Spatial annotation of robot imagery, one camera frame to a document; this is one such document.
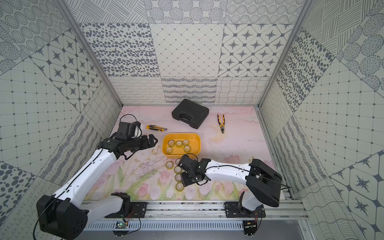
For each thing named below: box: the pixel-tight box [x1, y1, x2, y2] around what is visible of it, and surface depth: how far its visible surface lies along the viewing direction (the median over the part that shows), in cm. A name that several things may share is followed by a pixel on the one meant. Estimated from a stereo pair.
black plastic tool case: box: [171, 98, 209, 129], surface depth 113 cm
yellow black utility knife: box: [146, 124, 168, 132], surface depth 107 cm
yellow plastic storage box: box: [161, 132, 201, 159], surface depth 99 cm
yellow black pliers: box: [217, 114, 226, 134], surface depth 110 cm
